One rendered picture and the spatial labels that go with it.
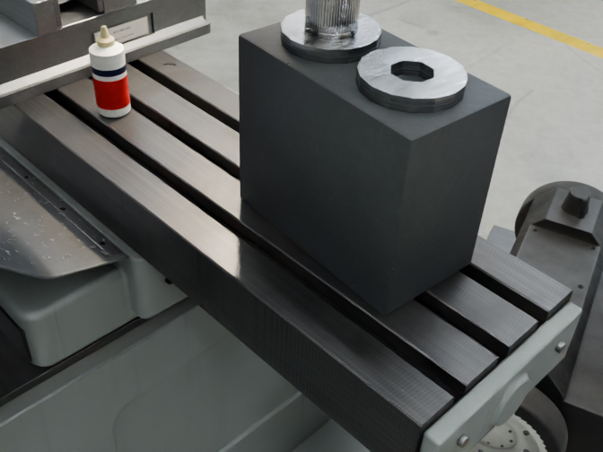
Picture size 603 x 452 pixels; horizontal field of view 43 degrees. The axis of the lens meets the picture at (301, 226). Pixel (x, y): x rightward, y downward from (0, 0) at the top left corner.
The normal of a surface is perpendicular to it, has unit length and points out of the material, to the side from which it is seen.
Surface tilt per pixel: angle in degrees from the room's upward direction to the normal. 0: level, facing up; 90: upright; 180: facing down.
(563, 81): 0
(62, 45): 90
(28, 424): 90
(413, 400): 0
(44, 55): 90
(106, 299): 90
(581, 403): 0
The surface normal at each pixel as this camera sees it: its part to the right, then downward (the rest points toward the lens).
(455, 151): 0.64, 0.50
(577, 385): 0.04, -0.77
